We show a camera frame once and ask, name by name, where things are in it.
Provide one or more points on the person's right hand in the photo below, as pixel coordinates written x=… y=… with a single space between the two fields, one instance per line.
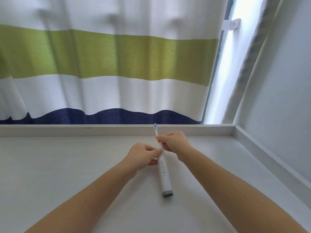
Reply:
x=177 y=143

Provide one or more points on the person's left hand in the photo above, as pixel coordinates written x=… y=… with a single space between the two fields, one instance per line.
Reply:
x=141 y=156

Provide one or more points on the white toothbrush head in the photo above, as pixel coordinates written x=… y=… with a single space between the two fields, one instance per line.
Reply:
x=156 y=131

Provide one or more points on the person's left forearm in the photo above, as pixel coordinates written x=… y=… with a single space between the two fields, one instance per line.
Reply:
x=85 y=203

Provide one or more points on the person's right forearm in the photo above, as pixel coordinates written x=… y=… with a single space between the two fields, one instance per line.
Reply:
x=243 y=196

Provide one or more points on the bright window pane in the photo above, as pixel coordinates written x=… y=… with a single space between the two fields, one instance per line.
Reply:
x=230 y=70

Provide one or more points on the white green blue striped curtain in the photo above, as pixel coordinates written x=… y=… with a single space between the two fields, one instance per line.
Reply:
x=109 y=55

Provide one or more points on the white window bracket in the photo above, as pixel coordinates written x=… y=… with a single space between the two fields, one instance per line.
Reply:
x=231 y=24

